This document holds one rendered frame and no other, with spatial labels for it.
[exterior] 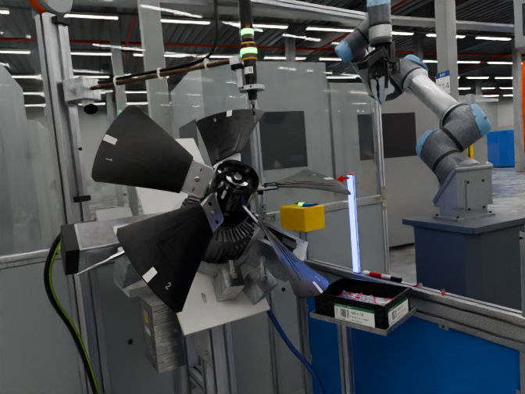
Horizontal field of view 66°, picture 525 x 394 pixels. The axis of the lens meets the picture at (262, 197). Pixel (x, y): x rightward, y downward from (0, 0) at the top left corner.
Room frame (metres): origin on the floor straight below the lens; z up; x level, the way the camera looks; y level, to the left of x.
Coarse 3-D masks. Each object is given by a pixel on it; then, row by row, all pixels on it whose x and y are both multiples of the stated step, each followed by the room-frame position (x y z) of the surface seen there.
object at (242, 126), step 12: (204, 120) 1.33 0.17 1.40; (228, 120) 1.30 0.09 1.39; (240, 120) 1.28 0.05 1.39; (252, 120) 1.27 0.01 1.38; (204, 132) 1.30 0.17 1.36; (216, 132) 1.27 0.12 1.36; (228, 132) 1.24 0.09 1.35; (240, 132) 1.23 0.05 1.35; (216, 144) 1.23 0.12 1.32; (228, 144) 1.21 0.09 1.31; (240, 144) 1.18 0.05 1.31; (216, 156) 1.19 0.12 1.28; (228, 156) 1.17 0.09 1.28
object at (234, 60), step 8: (232, 56) 1.15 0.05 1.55; (240, 56) 1.15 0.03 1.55; (232, 64) 1.14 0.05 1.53; (240, 64) 1.13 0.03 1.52; (240, 72) 1.14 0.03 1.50; (240, 80) 1.14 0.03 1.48; (240, 88) 1.13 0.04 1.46; (248, 88) 1.11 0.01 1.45; (256, 88) 1.11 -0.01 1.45; (264, 88) 1.13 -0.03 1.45
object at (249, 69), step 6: (246, 60) 1.13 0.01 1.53; (252, 60) 1.13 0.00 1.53; (246, 66) 1.13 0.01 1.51; (252, 66) 1.13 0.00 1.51; (246, 72) 1.13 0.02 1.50; (252, 72) 1.12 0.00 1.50; (246, 78) 1.13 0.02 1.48; (252, 78) 1.13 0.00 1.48; (246, 84) 1.13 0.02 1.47; (252, 90) 1.13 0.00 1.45; (252, 96) 1.13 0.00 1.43
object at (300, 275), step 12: (264, 228) 0.99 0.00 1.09; (276, 240) 0.99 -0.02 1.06; (276, 252) 0.93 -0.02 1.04; (288, 252) 0.99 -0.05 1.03; (288, 264) 0.93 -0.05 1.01; (300, 264) 0.99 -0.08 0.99; (288, 276) 0.89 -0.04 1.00; (300, 276) 0.93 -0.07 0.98; (312, 276) 0.99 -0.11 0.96; (300, 288) 0.89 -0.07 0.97; (312, 288) 0.93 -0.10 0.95; (324, 288) 0.98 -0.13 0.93
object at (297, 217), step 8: (280, 208) 1.61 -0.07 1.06; (288, 208) 1.57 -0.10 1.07; (296, 208) 1.53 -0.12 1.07; (304, 208) 1.49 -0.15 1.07; (312, 208) 1.51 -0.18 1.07; (320, 208) 1.53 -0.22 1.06; (280, 216) 1.62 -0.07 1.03; (288, 216) 1.57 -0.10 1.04; (296, 216) 1.53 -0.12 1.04; (304, 216) 1.49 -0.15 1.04; (312, 216) 1.51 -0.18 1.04; (320, 216) 1.53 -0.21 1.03; (288, 224) 1.58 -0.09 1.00; (296, 224) 1.53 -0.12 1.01; (304, 224) 1.49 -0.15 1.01; (312, 224) 1.51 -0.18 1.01; (320, 224) 1.53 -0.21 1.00
